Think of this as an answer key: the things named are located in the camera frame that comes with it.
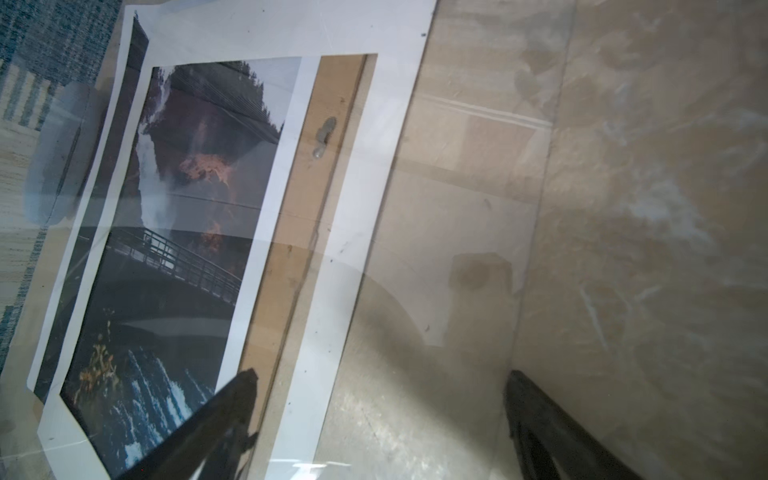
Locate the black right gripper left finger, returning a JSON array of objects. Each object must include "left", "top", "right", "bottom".
[{"left": 120, "top": 369, "right": 259, "bottom": 479}]

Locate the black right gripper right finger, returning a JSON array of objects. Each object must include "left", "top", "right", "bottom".
[{"left": 505, "top": 370, "right": 639, "bottom": 479}]

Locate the waterfall bridge photo print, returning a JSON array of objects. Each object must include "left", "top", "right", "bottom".
[{"left": 38, "top": 57, "right": 319, "bottom": 479}]

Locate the white picture mat board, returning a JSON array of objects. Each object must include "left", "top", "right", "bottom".
[{"left": 38, "top": 1, "right": 436, "bottom": 479}]

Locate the brown frame backing board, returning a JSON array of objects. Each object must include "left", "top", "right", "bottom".
[{"left": 239, "top": 54, "right": 378, "bottom": 479}]

